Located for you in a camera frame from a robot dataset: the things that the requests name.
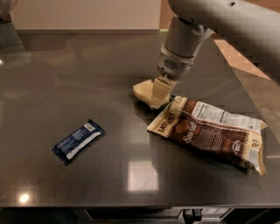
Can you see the yellow sponge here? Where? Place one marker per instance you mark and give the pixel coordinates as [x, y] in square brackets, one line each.
[142, 91]

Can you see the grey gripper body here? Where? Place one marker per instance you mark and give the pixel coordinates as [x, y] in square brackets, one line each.
[174, 65]

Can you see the glass bowl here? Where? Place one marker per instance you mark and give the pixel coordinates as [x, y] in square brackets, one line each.
[6, 6]

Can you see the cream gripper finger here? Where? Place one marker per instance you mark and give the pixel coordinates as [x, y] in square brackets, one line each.
[162, 87]

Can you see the blue snack bar wrapper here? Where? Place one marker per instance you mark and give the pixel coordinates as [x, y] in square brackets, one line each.
[73, 144]

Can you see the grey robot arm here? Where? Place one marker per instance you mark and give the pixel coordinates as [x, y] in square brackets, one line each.
[252, 30]

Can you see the brown chip bag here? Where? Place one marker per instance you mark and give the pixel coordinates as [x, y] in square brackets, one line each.
[204, 127]

